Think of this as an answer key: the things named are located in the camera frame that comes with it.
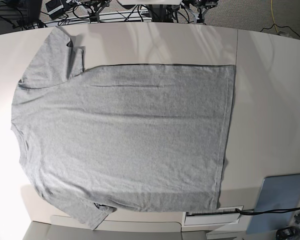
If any grey T-shirt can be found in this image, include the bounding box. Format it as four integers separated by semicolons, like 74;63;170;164
11;28;236;229

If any central black robot stand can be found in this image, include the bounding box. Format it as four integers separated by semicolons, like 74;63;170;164
138;4;181;23

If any black device with label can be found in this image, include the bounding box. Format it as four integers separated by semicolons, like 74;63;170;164
45;0;65;20

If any blue-grey flat panel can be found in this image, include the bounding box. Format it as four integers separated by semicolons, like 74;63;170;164
246;173;300;235

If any black equipment bottom right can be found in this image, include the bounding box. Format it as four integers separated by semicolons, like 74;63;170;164
275;212;300;240

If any white cable grommet slot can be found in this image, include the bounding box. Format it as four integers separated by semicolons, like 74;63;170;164
181;206;243;227

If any black cable at grommet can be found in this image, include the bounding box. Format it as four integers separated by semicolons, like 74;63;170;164
235;206;300;216

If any yellow cable on floor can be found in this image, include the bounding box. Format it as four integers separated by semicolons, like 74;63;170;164
270;0;281;35

